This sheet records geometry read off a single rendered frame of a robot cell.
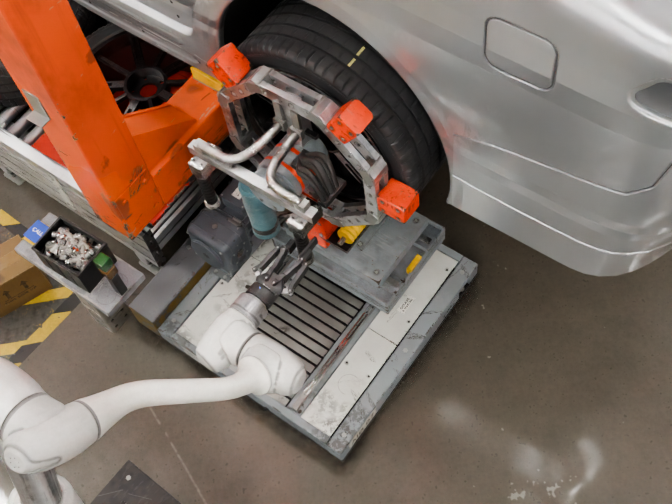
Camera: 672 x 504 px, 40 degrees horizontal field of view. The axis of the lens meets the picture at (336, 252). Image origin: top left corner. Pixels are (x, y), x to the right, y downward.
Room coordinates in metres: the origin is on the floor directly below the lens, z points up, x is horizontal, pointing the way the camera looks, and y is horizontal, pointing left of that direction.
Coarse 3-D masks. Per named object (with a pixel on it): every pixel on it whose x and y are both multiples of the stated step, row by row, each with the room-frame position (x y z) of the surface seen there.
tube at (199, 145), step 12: (276, 108) 1.55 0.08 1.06; (276, 120) 1.55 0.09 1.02; (276, 132) 1.52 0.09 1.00; (192, 144) 1.53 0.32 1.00; (204, 144) 1.52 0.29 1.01; (252, 144) 1.49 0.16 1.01; (264, 144) 1.49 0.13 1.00; (216, 156) 1.47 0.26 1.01; (228, 156) 1.46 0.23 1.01; (240, 156) 1.46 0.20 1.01; (252, 156) 1.46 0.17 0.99
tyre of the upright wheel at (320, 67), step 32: (288, 0) 1.87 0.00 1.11; (256, 32) 1.78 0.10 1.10; (288, 32) 1.70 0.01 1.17; (320, 32) 1.67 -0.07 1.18; (352, 32) 1.65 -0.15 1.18; (256, 64) 1.71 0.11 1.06; (288, 64) 1.62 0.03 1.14; (320, 64) 1.57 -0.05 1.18; (352, 64) 1.56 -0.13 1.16; (384, 64) 1.56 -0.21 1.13; (352, 96) 1.48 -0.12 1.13; (384, 96) 1.49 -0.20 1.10; (256, 128) 1.76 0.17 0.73; (384, 128) 1.42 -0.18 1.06; (416, 128) 1.44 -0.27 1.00; (416, 160) 1.39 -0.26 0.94
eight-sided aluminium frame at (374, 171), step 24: (264, 72) 1.63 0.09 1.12; (240, 96) 1.65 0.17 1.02; (288, 96) 1.53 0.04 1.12; (312, 96) 1.52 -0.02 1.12; (240, 120) 1.74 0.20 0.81; (312, 120) 1.46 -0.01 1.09; (240, 144) 1.69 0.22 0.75; (336, 144) 1.42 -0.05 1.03; (360, 144) 1.42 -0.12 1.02; (360, 168) 1.37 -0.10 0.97; (384, 168) 1.37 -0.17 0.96; (312, 192) 1.57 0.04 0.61; (336, 216) 1.46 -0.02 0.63; (360, 216) 1.38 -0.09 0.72; (384, 216) 1.36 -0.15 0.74
